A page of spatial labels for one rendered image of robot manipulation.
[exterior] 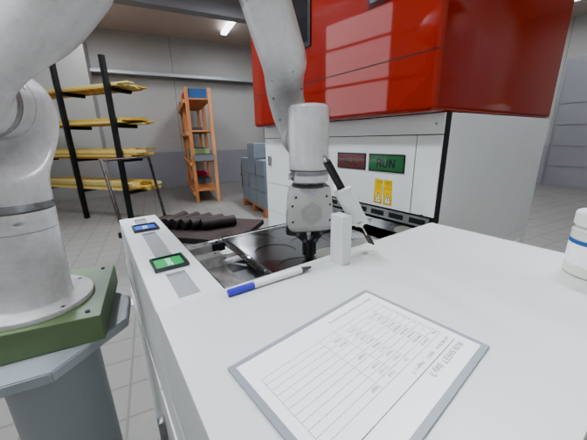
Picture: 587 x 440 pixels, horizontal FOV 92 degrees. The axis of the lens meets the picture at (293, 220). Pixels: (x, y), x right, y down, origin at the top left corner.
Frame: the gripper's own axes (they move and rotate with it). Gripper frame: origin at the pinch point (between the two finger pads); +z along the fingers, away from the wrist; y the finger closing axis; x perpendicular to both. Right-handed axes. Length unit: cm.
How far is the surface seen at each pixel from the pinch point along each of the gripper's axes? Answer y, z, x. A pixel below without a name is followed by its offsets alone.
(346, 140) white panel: 17.9, -24.2, 27.1
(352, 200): 2.9, -15.4, -18.7
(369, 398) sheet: -4.8, -4.8, -43.8
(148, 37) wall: -215, -251, 722
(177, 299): -23.7, -4.0, -23.7
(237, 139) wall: -32, -26, 776
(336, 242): 0.6, -8.4, -18.2
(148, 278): -29.7, -3.9, -16.2
